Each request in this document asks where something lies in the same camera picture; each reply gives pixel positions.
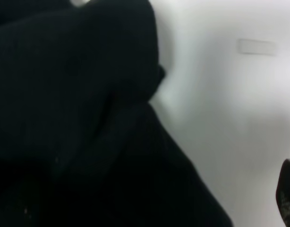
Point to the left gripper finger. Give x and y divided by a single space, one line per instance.
283 192

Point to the black short sleeve t-shirt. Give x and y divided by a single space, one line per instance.
80 145

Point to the clear tape piece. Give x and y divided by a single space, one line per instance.
256 47

